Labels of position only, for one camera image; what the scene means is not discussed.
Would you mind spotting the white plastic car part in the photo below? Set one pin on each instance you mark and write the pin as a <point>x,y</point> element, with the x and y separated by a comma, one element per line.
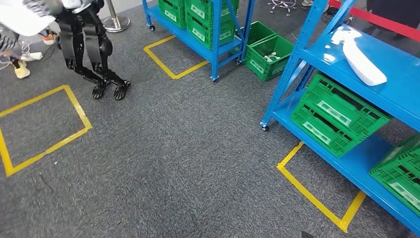
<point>361,65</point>
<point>23,19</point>

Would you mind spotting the blue metal shelf rack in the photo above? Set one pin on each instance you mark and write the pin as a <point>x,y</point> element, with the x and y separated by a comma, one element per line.
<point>400,75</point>
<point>215,62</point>

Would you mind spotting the yellow floor tape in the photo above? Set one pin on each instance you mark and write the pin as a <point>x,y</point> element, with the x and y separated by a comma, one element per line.
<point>308,195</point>
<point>82,111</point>
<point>158,61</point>

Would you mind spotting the empty green plastic crate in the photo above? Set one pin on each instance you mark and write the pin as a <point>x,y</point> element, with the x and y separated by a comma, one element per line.
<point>262,31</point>

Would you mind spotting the black round stool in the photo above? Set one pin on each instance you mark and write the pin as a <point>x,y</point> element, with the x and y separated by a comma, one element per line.
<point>282,4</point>

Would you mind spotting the person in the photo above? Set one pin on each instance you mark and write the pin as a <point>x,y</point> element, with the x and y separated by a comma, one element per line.
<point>306,3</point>
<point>393,10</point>
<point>22,70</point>

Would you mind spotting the standing humanoid robot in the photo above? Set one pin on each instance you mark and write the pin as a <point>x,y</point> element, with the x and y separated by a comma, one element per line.
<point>72,36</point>

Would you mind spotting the white power strip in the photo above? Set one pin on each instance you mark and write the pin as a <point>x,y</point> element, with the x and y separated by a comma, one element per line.
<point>32,56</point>

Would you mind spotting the red barrier belt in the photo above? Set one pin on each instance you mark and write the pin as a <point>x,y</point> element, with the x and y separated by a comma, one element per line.
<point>377,19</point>

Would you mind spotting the chrome stanchion post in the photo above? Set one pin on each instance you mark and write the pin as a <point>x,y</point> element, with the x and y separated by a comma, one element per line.
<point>116,23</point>

